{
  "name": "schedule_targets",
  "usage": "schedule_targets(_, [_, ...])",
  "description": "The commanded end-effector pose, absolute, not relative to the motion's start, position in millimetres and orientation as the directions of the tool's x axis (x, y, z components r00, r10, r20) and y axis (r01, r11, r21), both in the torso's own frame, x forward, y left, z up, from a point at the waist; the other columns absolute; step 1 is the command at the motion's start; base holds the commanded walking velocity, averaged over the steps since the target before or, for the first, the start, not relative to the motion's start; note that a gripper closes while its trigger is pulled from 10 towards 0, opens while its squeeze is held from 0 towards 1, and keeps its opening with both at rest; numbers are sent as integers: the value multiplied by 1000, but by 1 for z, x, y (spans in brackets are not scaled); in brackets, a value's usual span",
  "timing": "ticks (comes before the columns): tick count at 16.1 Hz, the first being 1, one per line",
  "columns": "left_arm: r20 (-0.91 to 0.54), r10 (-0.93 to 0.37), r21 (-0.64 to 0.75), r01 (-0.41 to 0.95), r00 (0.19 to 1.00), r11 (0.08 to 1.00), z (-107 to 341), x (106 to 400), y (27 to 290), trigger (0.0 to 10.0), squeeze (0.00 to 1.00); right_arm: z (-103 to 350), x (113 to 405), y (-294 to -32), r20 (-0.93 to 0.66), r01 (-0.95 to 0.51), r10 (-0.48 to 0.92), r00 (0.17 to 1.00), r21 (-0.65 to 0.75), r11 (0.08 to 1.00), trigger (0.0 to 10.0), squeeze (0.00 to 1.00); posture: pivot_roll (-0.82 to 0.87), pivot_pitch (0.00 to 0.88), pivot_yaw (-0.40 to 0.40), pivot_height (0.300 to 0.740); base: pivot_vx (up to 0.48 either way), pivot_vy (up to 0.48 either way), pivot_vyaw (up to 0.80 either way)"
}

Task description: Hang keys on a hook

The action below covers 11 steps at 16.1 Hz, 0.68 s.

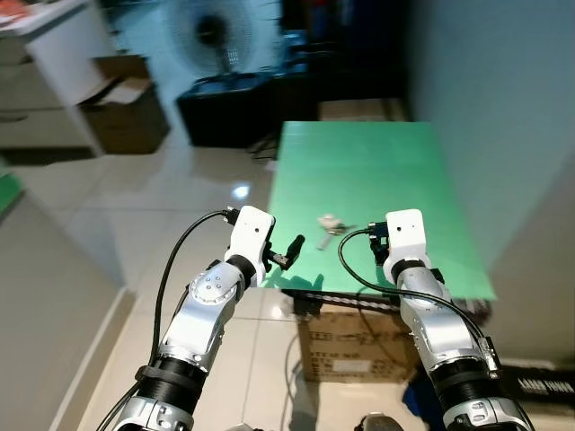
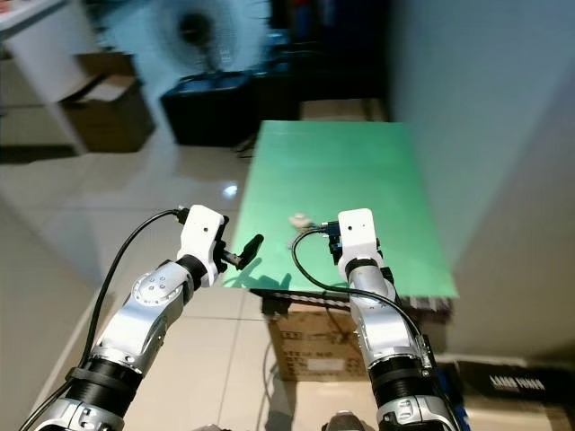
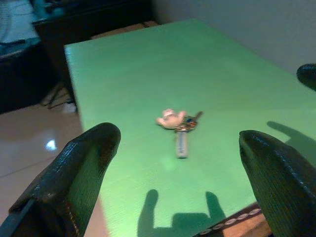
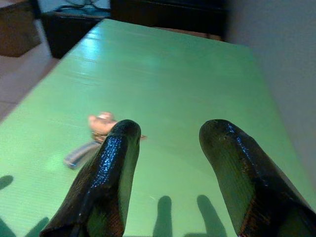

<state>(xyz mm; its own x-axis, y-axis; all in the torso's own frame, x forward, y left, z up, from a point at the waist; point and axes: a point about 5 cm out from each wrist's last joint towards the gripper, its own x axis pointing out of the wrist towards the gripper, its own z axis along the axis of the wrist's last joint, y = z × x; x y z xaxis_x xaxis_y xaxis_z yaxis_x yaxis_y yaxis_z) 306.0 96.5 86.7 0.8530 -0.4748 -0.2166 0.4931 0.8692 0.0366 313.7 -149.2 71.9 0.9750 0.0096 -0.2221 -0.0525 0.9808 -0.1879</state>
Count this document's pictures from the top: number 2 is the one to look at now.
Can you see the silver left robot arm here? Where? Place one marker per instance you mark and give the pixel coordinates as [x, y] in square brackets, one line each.
[153, 314]

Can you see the green table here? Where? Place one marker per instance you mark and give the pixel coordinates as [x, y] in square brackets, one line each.
[323, 171]

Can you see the printed cardboard box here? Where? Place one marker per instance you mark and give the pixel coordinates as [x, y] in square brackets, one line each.
[314, 346]

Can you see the black storage box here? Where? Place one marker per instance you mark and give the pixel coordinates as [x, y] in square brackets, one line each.
[211, 112]

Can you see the open brown cardboard box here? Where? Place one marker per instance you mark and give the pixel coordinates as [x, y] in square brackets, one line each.
[112, 121]

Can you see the grey right robot leg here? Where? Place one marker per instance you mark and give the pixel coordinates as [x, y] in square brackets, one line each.
[345, 421]

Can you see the dark cluttered shelf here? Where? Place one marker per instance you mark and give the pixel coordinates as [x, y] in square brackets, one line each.
[323, 54]

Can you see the blue cloth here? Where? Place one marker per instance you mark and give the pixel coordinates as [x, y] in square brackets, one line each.
[458, 415]

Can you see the black standing fan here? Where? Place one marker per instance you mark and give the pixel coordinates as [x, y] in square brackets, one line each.
[199, 27]

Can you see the black case with white print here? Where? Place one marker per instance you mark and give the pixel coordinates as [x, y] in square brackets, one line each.
[517, 384]

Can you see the white cabinet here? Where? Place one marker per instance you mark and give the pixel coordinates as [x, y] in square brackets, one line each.
[45, 45]

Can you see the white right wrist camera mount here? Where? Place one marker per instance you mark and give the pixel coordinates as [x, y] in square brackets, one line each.
[358, 232]

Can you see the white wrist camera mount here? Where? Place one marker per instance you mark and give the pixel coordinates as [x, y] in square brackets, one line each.
[202, 229]
[358, 232]

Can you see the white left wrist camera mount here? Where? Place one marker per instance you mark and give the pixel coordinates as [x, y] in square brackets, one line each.
[202, 229]

